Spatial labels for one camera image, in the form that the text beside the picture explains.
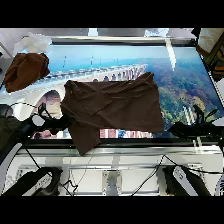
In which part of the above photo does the dark brown T-shirt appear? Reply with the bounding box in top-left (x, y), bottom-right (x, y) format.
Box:
top-left (59, 71), bottom-right (166, 157)

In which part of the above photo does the white garment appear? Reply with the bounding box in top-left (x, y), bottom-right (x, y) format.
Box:
top-left (13, 32), bottom-right (53, 55)

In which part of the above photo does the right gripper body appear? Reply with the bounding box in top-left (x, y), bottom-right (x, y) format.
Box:
top-left (167, 121), bottom-right (202, 140)

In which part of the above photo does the rust brown garment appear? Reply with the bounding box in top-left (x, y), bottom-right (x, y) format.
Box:
top-left (3, 52), bottom-right (51, 94)

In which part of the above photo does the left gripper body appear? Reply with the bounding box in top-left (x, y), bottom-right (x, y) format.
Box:
top-left (44, 114), bottom-right (73, 135)

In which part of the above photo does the black cable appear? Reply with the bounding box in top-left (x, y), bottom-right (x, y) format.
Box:
top-left (4, 101), bottom-right (43, 170)
top-left (129, 154), bottom-right (224, 197)
top-left (59, 179), bottom-right (80, 197)

